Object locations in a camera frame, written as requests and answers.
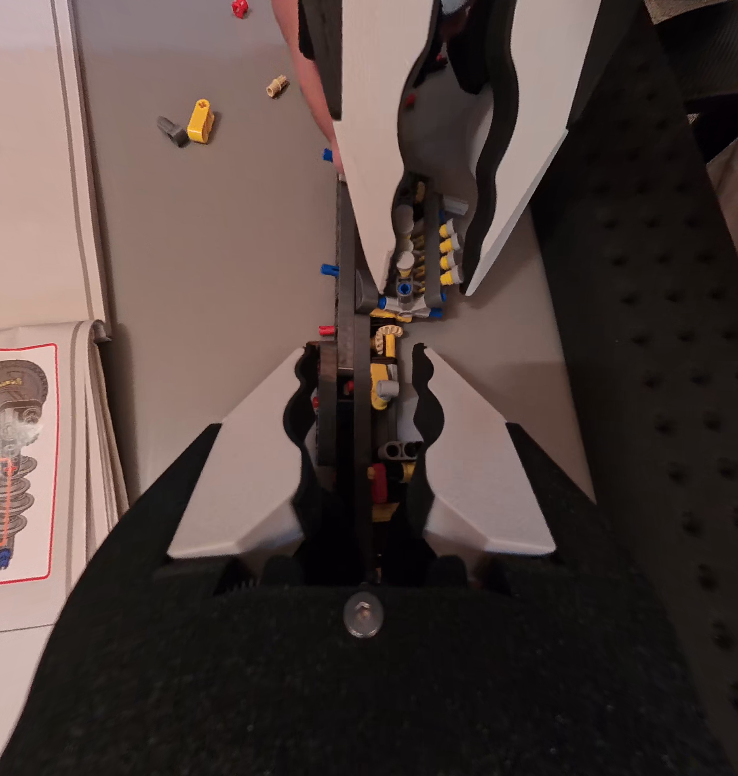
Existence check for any yellow toy liftarm piece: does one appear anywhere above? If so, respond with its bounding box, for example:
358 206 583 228
187 99 216 145

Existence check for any brick-built engine block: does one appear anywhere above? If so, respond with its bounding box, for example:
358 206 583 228
378 175 470 323

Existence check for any person's right hand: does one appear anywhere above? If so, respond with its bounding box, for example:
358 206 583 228
270 0 346 177

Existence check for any black perforated pad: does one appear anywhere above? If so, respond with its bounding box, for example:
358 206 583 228
529 0 738 776

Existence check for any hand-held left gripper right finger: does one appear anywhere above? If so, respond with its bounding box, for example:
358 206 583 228
404 343 558 556

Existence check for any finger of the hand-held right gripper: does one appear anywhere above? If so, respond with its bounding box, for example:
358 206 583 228
448 0 607 298
333 0 450 293

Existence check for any building instruction booklet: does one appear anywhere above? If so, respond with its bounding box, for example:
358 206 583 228
0 0 130 759

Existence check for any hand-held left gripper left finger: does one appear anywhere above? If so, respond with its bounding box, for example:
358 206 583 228
167 342 321 560

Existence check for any brick-built car chassis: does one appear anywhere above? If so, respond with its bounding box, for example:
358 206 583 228
317 173 470 584

